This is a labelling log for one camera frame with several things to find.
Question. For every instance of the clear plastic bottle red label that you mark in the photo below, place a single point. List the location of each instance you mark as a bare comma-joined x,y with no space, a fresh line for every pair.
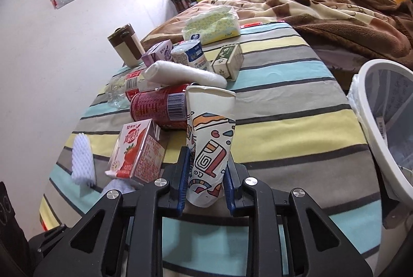
121,89

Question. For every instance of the small pink purple carton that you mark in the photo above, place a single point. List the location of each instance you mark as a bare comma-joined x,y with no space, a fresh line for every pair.
159,51

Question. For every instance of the green white small box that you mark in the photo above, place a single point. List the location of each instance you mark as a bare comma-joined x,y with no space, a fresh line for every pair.
228,62

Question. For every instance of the green tissue pack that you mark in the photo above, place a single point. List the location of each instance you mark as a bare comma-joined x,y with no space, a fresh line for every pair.
218,24

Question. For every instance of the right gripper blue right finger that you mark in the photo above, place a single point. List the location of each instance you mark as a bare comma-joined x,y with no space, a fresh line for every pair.
229,185

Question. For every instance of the brown beige thermos cup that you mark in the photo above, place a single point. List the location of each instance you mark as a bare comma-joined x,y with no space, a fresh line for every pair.
126,43

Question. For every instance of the red can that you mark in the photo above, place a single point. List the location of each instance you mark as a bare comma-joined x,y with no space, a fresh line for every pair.
165,106

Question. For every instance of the white round trash bin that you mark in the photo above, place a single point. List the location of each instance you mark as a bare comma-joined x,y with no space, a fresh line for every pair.
380,95

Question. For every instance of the brown fleece blanket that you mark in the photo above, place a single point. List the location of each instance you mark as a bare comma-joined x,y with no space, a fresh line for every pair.
374,29

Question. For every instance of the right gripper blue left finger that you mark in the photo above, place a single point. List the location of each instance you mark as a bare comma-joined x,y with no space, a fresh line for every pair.
183,165

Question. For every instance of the red strawberry milk carton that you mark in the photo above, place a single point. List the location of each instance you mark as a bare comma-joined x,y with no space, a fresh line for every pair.
138,154

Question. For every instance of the patterned paper cup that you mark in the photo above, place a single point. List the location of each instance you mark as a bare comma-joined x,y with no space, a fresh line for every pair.
210,130

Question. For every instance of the white blue can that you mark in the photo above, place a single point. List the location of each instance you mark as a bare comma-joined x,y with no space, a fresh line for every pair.
190,53

